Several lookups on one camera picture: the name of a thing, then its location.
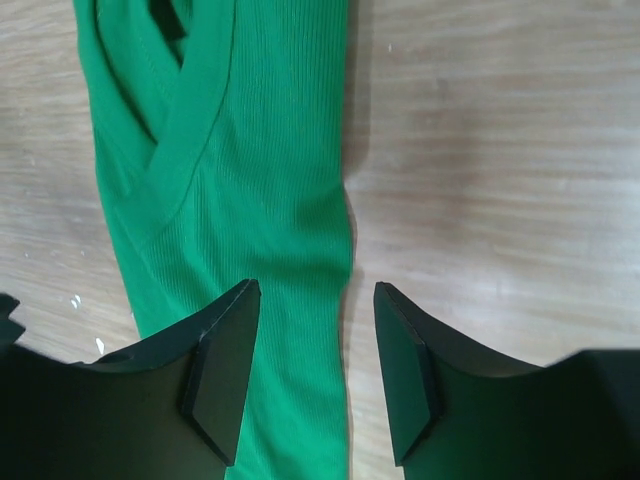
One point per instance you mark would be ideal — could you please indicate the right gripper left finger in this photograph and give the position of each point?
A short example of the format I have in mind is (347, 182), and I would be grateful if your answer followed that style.
(167, 407)

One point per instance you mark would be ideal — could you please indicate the green tank top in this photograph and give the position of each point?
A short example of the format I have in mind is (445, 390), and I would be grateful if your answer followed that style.
(217, 129)

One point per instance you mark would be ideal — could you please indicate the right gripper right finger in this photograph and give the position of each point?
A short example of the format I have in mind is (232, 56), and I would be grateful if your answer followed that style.
(458, 409)

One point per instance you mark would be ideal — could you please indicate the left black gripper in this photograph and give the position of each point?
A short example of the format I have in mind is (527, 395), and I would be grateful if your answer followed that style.
(10, 330)

